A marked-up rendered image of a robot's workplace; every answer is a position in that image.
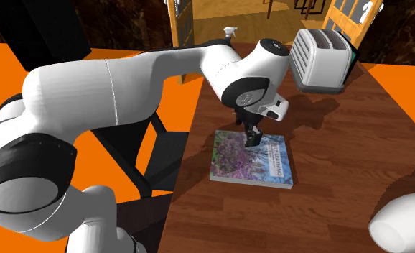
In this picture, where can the white vase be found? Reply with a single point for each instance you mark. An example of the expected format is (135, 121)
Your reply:
(403, 224)

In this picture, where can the brown wooden table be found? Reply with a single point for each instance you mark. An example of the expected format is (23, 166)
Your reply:
(333, 157)

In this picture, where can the dark robot stand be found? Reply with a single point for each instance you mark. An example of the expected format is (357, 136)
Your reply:
(144, 217)

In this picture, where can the wooden door with glass panes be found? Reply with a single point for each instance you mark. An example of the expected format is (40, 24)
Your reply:
(347, 17)
(179, 21)

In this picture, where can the book with purple flower cover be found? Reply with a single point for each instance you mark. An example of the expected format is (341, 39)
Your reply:
(242, 161)

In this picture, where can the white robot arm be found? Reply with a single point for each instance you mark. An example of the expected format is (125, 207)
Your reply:
(88, 91)

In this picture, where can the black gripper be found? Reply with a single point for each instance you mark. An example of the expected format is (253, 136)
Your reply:
(248, 121)

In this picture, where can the black chair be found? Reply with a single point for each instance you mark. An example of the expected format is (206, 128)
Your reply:
(165, 154)

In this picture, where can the black tablet with green edge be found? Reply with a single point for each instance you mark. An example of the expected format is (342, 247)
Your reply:
(351, 63)

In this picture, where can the white toaster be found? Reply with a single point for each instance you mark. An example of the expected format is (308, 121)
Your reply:
(319, 63)

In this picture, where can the white spray bottle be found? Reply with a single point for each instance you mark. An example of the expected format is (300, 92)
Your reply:
(229, 32)

